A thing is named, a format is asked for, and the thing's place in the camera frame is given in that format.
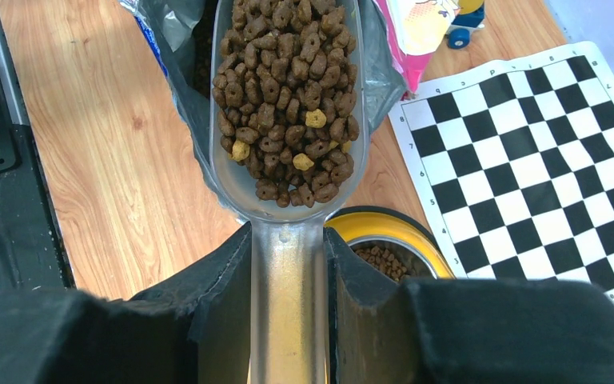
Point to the yellow double pet bowl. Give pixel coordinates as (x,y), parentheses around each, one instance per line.
(395,245)

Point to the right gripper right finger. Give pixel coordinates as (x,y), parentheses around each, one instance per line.
(426,330)

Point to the pink pet food bag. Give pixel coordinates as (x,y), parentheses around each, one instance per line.
(172,27)

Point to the clear plastic scoop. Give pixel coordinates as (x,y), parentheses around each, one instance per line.
(289,308)

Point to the toy block car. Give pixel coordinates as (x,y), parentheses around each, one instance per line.
(470,19)

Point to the brown pet food kibble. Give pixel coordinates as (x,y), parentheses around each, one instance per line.
(283,90)

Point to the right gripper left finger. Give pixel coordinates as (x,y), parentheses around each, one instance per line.
(190,328)

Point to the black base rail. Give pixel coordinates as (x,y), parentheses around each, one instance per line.
(32,255)

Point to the black white chessboard mat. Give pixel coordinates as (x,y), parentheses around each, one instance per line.
(513,163)

